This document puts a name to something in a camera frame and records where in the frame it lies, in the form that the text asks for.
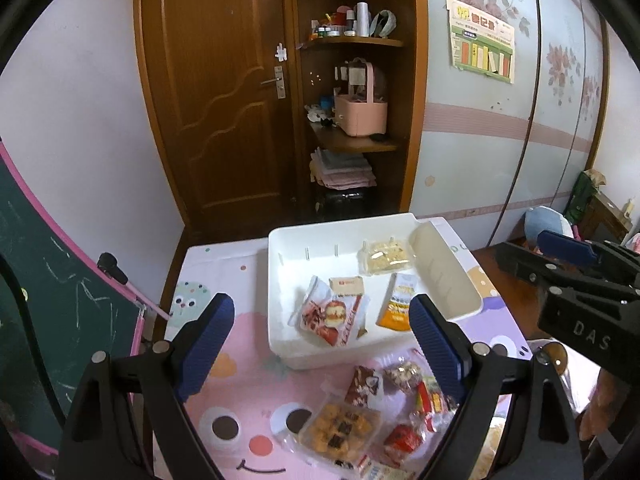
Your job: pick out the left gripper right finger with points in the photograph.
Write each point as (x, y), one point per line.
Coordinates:
(539, 438)

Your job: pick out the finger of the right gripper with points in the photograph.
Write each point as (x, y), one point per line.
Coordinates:
(567, 249)
(528, 267)

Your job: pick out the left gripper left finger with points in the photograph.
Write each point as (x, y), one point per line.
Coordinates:
(99, 438)

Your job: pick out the red date walnut pack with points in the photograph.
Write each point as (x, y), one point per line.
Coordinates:
(432, 412)

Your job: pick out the small red candy packet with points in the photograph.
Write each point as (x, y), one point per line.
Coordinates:
(402, 441)

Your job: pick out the yellow white sandwich pack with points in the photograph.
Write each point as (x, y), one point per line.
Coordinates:
(384, 256)

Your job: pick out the blue plush cushion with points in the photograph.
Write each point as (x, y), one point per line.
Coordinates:
(542, 218)

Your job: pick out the wooden bedpost knob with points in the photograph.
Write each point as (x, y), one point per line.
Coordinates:
(557, 354)

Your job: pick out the cartoon face table cover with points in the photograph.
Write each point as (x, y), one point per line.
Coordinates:
(270, 375)

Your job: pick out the brown nut snack bag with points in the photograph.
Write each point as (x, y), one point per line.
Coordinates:
(404, 375)

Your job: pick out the orange striped snack packet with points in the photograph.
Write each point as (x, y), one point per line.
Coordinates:
(394, 314)

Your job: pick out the beige biscuit packet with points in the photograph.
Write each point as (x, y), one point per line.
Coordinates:
(369, 469)

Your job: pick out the chocolate brownie packet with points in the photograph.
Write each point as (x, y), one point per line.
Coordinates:
(366, 388)

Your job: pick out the beige cracker packet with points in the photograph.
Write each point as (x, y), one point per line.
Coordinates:
(347, 286)

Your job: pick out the white plastic storage bin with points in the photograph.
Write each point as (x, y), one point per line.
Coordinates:
(330, 250)

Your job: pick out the yellow cookie tray pack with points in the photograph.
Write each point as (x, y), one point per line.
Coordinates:
(340, 433)

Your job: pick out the red apple snack packet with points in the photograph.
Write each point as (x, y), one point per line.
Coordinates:
(338, 320)

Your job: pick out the folded towels stack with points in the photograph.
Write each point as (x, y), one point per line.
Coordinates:
(340, 172)

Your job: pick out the wooden corner shelf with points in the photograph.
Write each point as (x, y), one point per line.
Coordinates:
(397, 47)

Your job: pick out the white bottle on shelf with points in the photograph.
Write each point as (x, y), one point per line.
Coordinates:
(362, 19)

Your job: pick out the brown wooden door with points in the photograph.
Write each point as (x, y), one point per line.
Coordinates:
(222, 121)

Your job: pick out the green chalkboard pink frame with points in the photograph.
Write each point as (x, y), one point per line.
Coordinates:
(76, 309)

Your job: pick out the wall calendar poster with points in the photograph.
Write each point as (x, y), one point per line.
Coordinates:
(479, 42)

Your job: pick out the pink handled basket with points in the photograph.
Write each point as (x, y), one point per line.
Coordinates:
(360, 111)

